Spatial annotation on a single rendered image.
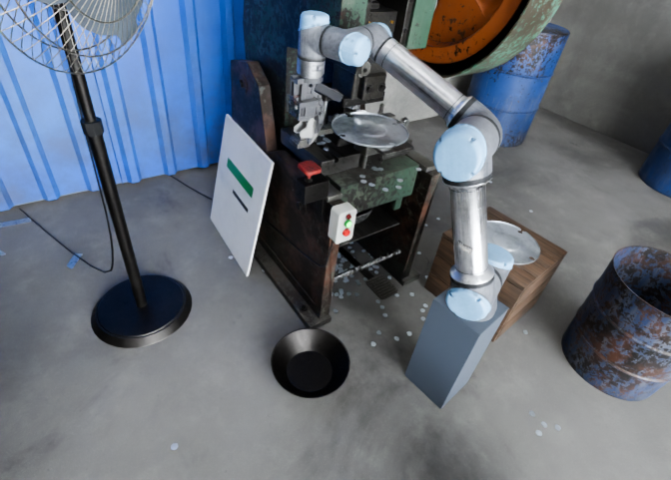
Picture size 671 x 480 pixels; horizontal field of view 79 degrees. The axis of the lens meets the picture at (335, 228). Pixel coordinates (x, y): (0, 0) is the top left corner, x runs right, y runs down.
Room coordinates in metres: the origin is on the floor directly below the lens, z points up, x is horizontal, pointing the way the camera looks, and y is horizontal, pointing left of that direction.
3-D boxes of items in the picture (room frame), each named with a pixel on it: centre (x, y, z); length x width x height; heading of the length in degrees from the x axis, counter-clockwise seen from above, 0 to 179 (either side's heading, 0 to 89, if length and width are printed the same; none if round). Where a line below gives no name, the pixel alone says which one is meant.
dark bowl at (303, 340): (0.90, 0.02, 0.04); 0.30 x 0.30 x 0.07
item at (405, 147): (1.40, -0.11, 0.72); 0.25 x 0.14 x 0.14; 40
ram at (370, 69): (1.50, -0.02, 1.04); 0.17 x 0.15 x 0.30; 40
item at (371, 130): (1.44, -0.08, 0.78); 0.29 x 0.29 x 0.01
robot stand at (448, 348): (0.94, -0.48, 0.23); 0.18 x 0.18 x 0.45; 47
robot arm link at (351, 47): (1.10, 0.03, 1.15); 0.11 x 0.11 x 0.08; 60
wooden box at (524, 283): (1.43, -0.75, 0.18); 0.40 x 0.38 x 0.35; 45
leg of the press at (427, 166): (1.81, -0.11, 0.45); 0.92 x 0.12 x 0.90; 40
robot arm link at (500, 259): (0.93, -0.47, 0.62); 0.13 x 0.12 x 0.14; 150
